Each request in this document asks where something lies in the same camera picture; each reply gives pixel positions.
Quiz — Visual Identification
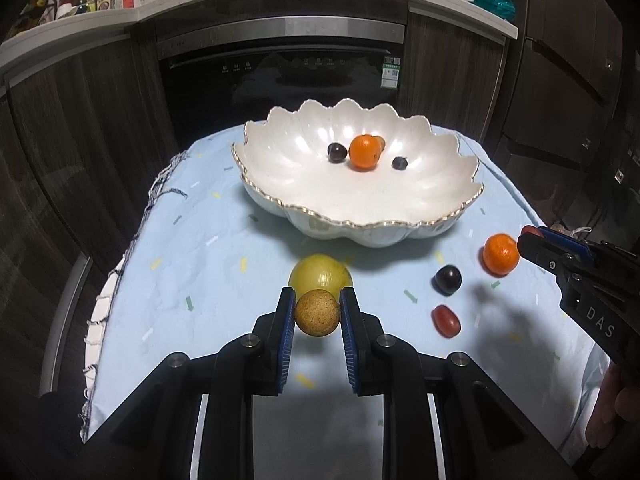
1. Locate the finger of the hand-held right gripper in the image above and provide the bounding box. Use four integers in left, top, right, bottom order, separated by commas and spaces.
517, 232, 573, 278
537, 226, 598, 263

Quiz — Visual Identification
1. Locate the yellow-green apple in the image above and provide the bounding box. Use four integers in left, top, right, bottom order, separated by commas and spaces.
288, 254, 353, 301

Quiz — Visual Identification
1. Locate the white scalloped bowl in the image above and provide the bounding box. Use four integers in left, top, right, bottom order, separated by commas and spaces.
231, 99, 485, 248

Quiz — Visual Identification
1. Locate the dark wood cabinet door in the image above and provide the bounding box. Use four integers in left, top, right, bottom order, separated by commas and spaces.
404, 2, 506, 141

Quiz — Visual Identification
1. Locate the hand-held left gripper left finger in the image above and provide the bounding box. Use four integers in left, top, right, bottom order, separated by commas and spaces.
75, 287, 297, 480

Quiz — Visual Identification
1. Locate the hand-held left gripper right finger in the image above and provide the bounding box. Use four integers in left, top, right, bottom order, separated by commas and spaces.
340, 287, 571, 480

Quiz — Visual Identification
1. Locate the dark wood kitchen cabinet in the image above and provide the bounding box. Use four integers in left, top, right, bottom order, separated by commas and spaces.
0, 35, 181, 401

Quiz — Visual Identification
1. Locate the orange mandarin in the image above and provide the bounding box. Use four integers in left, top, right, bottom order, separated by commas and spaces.
349, 134, 382, 171
482, 233, 521, 277

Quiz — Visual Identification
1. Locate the person's right hand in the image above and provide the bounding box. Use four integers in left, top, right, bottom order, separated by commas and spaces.
585, 360, 640, 461

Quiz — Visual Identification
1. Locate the black built-in dishwasher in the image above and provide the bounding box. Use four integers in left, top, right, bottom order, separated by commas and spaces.
156, 10, 407, 148

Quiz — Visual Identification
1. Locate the light blue patterned tablecloth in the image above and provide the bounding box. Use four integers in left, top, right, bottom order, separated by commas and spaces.
80, 122, 613, 480

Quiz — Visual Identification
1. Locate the teal packet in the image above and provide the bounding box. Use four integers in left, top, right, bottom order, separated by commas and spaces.
470, 0, 517, 22

